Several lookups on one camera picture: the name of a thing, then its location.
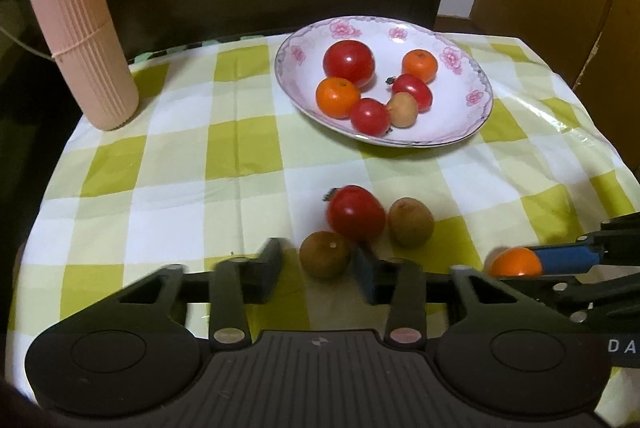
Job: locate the pink ribbed case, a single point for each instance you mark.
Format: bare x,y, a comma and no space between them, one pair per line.
80,33

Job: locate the large orange mandarin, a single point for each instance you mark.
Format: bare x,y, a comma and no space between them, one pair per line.
337,98

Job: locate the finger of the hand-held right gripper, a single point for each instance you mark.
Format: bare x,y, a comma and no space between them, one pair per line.
600,294
565,260

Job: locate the large red tomato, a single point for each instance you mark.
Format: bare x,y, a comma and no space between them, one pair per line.
349,63

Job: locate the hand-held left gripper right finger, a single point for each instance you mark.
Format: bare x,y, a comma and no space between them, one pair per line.
365,278

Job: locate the white floral plate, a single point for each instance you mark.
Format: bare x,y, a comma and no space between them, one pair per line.
450,108

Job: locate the small dark orange mandarin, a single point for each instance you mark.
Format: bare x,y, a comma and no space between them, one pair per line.
515,264

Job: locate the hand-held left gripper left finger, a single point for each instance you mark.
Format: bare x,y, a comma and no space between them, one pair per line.
270,267

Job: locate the red cherry tomato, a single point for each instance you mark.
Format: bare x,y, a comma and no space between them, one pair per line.
370,117
414,90
356,214

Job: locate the brown longan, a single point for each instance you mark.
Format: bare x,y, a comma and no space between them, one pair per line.
411,223
403,110
325,255

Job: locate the green checked tablecloth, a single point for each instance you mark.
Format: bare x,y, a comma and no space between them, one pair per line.
175,188

